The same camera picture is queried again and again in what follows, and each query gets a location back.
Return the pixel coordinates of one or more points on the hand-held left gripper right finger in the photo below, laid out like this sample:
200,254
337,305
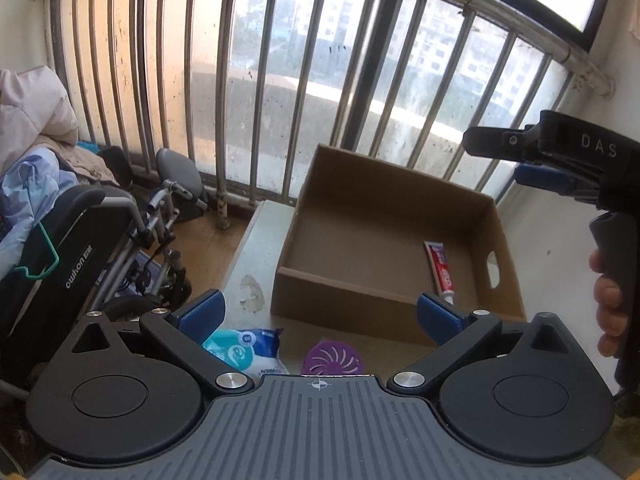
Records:
437,315

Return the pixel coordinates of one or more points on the brown cardboard box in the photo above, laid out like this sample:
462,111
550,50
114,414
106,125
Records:
370,240

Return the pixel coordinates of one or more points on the metal window railing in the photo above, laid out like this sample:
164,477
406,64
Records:
350,45

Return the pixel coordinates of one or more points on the person's right hand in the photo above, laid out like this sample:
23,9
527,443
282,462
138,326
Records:
610,305

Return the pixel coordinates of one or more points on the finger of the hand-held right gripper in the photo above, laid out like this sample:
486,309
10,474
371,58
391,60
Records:
495,142
537,176

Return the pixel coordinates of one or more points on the light blue cloth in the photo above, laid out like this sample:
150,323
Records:
25,185

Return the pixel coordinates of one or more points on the blue wet wipes pack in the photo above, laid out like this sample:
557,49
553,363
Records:
250,352

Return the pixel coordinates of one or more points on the purple round container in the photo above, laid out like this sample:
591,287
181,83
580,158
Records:
332,360

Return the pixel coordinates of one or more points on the pale padded jacket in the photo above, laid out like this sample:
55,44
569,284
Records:
27,110

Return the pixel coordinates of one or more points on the green clothes hanger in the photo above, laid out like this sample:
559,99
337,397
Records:
50,255

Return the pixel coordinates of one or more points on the red and white toothpaste tube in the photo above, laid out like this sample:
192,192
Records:
440,270

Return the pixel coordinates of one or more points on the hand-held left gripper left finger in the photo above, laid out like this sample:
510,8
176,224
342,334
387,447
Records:
200,312

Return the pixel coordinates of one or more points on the black folding wheelchair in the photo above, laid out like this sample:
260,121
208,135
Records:
60,250

